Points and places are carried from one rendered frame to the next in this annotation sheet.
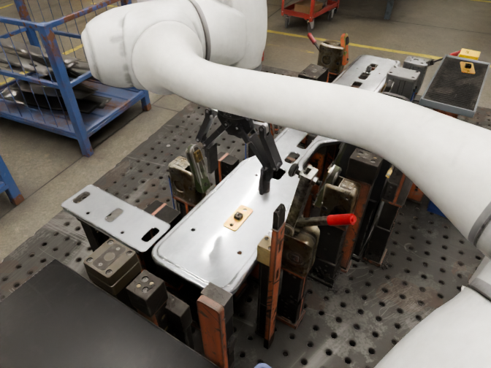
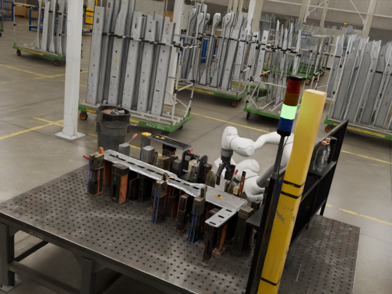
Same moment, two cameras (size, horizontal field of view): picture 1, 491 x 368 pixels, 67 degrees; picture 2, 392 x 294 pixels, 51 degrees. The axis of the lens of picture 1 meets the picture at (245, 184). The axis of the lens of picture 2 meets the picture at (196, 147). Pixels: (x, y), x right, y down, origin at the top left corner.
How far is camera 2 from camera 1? 3.08 m
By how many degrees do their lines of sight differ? 81
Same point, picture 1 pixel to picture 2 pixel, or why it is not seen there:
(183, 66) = (258, 143)
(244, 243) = (229, 196)
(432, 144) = (272, 136)
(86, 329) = not seen: hidden behind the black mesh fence
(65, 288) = (255, 218)
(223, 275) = (241, 200)
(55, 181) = not seen: outside the picture
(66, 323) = not seen: hidden behind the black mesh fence
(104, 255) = (246, 209)
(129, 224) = (224, 213)
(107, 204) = (215, 217)
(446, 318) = (288, 147)
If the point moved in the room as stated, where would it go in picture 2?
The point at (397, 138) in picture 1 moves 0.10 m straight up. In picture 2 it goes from (269, 138) to (272, 125)
